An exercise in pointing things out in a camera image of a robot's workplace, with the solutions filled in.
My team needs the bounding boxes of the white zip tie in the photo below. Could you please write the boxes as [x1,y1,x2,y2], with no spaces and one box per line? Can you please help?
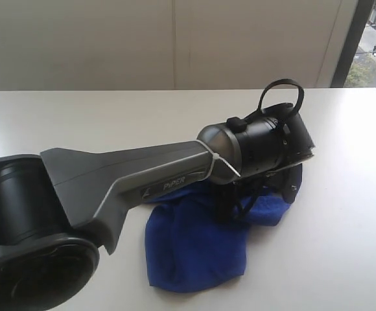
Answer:
[195,139,242,178]

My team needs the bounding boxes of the dark window frame post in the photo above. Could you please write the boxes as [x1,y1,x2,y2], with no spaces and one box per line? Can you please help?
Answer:
[330,0,373,88]

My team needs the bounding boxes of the blue microfibre towel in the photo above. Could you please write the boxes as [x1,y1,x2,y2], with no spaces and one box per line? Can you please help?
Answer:
[145,181,277,293]

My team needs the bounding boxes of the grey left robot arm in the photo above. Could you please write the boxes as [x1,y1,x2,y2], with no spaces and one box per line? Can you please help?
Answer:
[0,103,314,310]

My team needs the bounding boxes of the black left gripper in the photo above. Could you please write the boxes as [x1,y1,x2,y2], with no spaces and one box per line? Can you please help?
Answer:
[214,161,303,225]

